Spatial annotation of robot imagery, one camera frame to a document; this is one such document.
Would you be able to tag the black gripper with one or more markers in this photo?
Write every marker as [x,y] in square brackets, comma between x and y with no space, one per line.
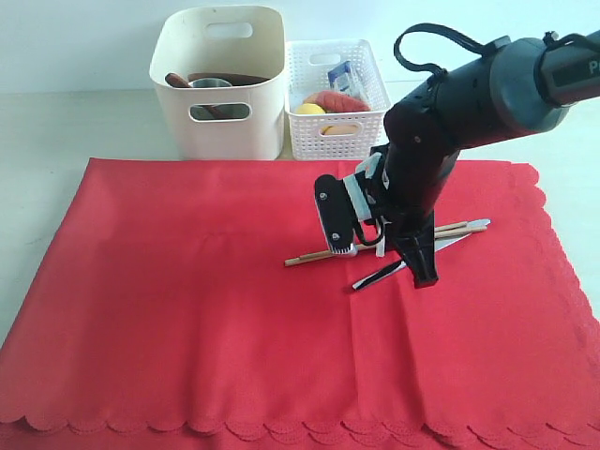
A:
[403,190]

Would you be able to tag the steel table knife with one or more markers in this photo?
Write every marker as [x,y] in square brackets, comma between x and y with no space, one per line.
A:
[393,267]

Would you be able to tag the wooden chopstick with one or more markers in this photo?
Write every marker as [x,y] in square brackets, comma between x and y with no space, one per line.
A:
[451,227]
[472,227]

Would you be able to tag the orange cheese wedge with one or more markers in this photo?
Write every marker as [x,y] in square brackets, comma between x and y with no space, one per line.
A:
[340,130]

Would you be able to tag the red sausage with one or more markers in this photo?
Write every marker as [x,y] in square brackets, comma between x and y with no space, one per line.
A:
[335,102]

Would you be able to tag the yellow lemon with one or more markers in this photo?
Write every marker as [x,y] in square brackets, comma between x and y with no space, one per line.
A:
[309,109]

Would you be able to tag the blue white milk carton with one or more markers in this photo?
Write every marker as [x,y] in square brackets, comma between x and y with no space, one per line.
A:
[344,79]

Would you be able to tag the stainless steel cup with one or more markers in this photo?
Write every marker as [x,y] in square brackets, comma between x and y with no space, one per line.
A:
[223,111]

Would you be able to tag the brown wooden plate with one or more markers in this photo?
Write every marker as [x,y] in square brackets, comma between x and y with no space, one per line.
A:
[233,79]

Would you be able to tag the brown wooden spoon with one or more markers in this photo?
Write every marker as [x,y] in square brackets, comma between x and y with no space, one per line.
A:
[177,81]

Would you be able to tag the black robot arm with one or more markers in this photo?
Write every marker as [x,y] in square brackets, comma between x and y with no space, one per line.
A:
[513,89]

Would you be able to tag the white perforated plastic basket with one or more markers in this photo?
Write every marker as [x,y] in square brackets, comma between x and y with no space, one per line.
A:
[307,64]

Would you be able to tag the cream plastic bin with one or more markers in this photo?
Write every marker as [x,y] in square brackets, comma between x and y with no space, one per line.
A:
[247,40]

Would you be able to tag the red scalloped table cloth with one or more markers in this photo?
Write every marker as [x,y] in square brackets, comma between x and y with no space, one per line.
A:
[162,317]

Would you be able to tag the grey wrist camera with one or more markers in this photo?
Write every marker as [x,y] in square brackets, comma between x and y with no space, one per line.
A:
[336,215]

